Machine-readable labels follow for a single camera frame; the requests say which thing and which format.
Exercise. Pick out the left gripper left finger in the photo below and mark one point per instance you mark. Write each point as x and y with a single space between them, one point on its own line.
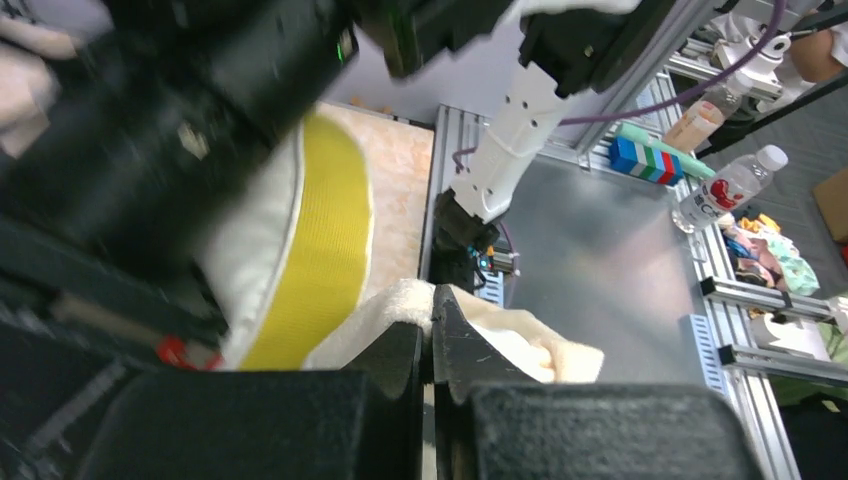
389 442

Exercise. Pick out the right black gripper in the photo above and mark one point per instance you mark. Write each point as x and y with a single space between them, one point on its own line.
166 116

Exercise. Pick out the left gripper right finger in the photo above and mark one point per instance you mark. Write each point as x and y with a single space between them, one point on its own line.
484 418

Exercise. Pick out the white ruffled pillowcase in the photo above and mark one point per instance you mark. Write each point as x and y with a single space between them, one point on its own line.
520 337

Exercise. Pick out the white pillow yellow edge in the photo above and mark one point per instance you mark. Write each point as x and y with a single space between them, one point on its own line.
288 260

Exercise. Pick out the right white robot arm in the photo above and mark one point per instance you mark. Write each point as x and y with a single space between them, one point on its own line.
568 47

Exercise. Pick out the blue striped block stack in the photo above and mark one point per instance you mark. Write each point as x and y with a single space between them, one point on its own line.
644 162

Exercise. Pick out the green plastic stick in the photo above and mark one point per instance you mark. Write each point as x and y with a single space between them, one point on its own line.
689 165

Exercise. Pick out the colourful toy pile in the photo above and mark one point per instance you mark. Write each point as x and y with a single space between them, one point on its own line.
760 255

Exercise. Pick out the clear bottle orange drink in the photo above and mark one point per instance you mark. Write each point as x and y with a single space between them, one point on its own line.
717 104

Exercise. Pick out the clear bottle red label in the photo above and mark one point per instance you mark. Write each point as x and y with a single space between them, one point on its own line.
733 185

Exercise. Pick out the white cable duct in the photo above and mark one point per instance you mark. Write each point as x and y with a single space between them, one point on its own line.
707 353

